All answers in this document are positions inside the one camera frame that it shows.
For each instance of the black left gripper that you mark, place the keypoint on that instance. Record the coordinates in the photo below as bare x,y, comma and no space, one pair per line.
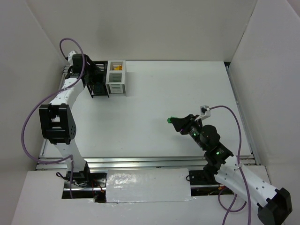
94,78

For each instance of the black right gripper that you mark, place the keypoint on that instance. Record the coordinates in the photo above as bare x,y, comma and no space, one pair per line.
185,124

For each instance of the green curved lego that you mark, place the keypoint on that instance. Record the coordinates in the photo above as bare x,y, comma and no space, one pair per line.
169,120

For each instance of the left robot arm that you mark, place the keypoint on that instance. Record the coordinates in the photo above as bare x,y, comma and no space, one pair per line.
77,167

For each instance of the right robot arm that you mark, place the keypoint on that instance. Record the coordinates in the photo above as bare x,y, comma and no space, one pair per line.
273,205

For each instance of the black slotted container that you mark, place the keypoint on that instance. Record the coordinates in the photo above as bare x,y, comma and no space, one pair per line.
102,67

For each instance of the white slotted container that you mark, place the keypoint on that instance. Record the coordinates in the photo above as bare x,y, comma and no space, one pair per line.
116,80

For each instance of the white foil covered panel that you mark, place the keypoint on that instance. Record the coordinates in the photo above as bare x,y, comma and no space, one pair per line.
152,185

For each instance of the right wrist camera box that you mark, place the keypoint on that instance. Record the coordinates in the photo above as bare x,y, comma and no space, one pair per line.
204,113

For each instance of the aluminium front rail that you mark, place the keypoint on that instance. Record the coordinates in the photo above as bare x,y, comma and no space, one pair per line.
140,162

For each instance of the aluminium rail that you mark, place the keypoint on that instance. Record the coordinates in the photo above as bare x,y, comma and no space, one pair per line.
227,64
56,123
140,162

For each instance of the aluminium right rail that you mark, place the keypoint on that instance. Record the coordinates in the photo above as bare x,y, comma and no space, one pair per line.
227,64

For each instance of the aluminium left rail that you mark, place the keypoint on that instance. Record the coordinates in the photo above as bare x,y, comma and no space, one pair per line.
56,123

